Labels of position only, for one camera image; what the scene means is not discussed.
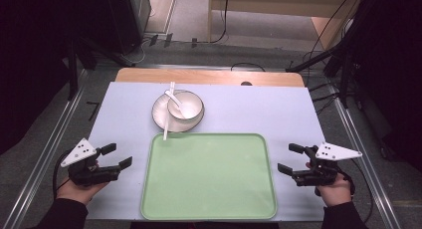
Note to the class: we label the black cabinet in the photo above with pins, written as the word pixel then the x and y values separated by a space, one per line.
pixel 126 20

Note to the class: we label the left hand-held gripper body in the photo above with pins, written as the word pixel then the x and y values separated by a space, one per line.
pixel 79 152

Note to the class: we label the pale blue table mat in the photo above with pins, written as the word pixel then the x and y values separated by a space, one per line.
pixel 265 109

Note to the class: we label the light wooden bench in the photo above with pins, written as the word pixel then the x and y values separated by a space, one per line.
pixel 265 6

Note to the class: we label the black metal stand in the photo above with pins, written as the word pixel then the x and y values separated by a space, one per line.
pixel 345 76
pixel 72 76

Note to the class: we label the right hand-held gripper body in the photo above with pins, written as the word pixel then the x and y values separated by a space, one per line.
pixel 335 152

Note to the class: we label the white round plate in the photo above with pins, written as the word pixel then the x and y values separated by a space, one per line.
pixel 159 114

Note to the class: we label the white bowl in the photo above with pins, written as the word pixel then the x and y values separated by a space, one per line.
pixel 195 101

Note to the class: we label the person's right hand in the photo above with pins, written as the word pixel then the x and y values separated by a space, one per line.
pixel 336 193

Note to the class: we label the metal floor rail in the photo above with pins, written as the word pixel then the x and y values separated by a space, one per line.
pixel 353 136
pixel 43 162

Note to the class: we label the person's left hand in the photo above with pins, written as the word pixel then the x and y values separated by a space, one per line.
pixel 78 191

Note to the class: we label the white spoon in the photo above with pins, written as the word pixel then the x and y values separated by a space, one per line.
pixel 188 111

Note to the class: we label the dark curtain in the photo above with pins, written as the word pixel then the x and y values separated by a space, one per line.
pixel 26 56
pixel 398 56

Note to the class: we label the black hex key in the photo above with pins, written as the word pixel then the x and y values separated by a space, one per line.
pixel 94 111

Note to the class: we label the white chopstick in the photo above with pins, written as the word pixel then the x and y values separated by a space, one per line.
pixel 173 87
pixel 165 132

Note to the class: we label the green plastic tray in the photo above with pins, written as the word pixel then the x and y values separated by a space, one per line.
pixel 209 176

